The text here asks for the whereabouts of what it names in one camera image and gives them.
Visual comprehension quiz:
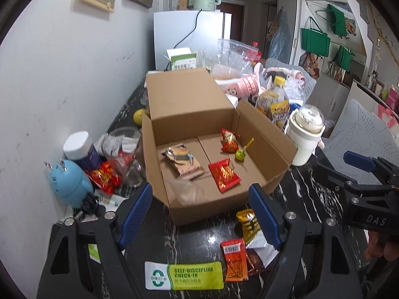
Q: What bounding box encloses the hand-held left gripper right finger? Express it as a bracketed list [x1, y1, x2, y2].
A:
[248, 183, 364, 299]

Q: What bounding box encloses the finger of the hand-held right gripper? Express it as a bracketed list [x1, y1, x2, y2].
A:
[344, 150, 399, 187]
[317, 161, 395, 198]

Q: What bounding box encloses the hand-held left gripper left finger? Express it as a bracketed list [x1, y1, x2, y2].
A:
[37, 182, 154, 299]

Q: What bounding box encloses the yellow snack packet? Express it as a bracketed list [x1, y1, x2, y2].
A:
[236, 209, 265, 246]

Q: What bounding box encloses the white snack packet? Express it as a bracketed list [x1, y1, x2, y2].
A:
[246, 235, 279, 268]

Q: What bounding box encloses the clear plastic packet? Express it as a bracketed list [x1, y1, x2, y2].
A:
[168, 177, 208, 208]

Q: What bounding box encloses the orange-red snack packet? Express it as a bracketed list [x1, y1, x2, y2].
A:
[220, 238, 249, 282]

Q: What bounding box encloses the large red snack packet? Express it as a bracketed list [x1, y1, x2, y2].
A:
[208, 159, 243, 194]

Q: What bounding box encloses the yellow green lollipop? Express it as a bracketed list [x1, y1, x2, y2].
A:
[234, 138, 254, 161]

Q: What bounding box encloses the tan brown snack packet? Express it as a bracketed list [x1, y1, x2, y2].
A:
[170, 156, 206, 181]

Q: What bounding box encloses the dark brown foil packet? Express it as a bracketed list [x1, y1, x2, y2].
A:
[160, 143, 194, 170]

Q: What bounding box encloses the long green snack packet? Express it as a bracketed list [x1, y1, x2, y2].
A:
[144, 261, 225, 291]

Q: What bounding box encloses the small red snack packet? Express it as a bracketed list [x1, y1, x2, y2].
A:
[221, 128, 241, 154]

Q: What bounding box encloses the cardboard box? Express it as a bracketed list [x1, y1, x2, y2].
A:
[141, 68, 298, 226]

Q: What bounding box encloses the person's right hand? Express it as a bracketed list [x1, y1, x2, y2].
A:
[363, 231, 399, 260]

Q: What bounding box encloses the grey leaf-pattern chair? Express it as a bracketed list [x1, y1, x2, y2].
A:
[324, 99, 399, 194]

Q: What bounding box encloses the small black tripod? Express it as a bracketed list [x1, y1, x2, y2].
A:
[73, 193, 106, 222]

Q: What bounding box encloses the pile of red candies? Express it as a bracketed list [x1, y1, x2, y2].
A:
[84, 162, 123, 195]

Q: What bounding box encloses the dark red snack packet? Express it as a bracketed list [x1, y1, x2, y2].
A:
[246, 249, 265, 276]

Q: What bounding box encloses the pink gift box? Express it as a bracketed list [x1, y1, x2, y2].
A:
[377, 104, 399, 125]

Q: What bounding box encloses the cream electric cup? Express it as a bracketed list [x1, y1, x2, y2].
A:
[286, 104, 326, 166]

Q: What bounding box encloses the blue robot toy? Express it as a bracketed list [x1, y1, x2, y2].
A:
[44, 159, 94, 209]

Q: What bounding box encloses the white patterned cloth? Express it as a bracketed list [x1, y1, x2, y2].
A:
[94, 132, 141, 159]

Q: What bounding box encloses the white jar dark label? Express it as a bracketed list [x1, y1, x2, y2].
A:
[63, 131, 103, 172]

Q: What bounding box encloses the yellow fruit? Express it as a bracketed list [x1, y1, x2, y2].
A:
[133, 109, 148, 127]

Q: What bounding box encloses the orange juice bottle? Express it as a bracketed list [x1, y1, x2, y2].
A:
[256, 75, 290, 131]

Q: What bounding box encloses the colourful printed tote bag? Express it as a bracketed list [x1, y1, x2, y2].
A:
[299, 52, 321, 80]

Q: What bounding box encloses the pink cloth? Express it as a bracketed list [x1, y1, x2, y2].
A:
[254, 62, 307, 84]

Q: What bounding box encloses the large green tote bag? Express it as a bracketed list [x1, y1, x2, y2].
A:
[301, 17, 331, 57]

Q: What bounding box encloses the pink panda cup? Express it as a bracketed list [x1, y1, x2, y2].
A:
[224, 75, 261, 98]

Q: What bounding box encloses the blue clear plastic bag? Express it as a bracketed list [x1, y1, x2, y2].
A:
[268, 9, 292, 61]

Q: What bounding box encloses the red cola bottle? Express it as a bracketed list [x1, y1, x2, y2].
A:
[251, 41, 262, 63]

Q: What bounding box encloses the green white carton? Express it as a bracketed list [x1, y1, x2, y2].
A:
[166, 47, 198, 72]

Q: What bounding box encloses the clear zip bag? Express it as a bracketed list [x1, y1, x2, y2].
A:
[215, 38, 261, 69]

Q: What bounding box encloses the white refrigerator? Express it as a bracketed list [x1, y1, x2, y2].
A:
[153, 10, 233, 72]

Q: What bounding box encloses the brown door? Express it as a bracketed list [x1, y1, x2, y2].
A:
[216, 1, 245, 42]

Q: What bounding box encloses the black kettle cable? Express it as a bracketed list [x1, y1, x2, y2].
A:
[164, 10, 200, 59]

